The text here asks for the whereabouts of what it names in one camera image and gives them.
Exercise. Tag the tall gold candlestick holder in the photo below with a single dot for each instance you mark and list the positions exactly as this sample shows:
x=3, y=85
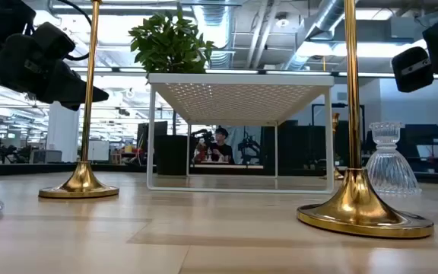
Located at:
x=89, y=76
x=353, y=114

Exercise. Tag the small gold candlestick holder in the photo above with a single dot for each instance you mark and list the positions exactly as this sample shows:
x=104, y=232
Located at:
x=335, y=125

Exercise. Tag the white cabinet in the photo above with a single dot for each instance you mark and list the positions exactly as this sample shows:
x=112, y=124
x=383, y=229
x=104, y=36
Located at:
x=98, y=151

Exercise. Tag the grey box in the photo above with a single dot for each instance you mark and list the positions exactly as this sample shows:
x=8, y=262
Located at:
x=46, y=156

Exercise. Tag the dark background monitor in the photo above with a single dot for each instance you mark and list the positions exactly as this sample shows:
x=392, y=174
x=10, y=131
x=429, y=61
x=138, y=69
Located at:
x=424, y=134
x=152, y=131

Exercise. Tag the green leafy plant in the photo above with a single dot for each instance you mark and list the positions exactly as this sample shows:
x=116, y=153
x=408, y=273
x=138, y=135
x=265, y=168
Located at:
x=169, y=42

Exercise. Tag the black plant pot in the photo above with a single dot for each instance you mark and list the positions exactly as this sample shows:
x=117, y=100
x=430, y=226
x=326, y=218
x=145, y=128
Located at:
x=169, y=152

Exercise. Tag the person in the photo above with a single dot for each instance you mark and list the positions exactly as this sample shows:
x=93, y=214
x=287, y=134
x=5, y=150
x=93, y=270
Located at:
x=221, y=150

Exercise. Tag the white perforated metal shelf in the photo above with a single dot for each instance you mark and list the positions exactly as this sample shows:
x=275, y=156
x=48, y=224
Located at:
x=242, y=80

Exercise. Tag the black metal table frame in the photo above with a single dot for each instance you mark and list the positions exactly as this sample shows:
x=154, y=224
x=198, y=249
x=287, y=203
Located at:
x=32, y=168

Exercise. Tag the black gantry frame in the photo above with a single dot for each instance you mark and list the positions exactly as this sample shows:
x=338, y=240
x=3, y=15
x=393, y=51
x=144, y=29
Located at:
x=323, y=105

